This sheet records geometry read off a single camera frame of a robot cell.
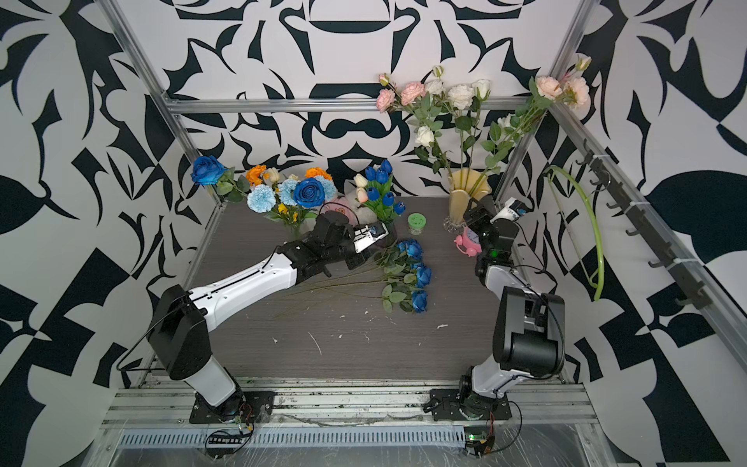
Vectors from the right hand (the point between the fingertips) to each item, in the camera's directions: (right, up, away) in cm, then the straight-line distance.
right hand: (480, 200), depth 87 cm
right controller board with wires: (-6, -59, -17) cm, 62 cm away
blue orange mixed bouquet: (-53, -1, -16) cm, 55 cm away
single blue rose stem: (-21, -15, +9) cm, 27 cm away
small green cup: (-16, -6, +20) cm, 26 cm away
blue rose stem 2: (-23, -23, +9) cm, 34 cm away
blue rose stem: (-21, -30, +3) cm, 37 cm away
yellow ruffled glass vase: (-1, +6, +14) cm, 15 cm away
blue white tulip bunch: (-32, +1, -7) cm, 33 cm away
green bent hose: (+20, -20, -18) cm, 34 cm away
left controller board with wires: (-69, -62, -15) cm, 94 cm away
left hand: (-33, -10, -6) cm, 35 cm away
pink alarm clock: (+2, -13, +17) cm, 22 cm away
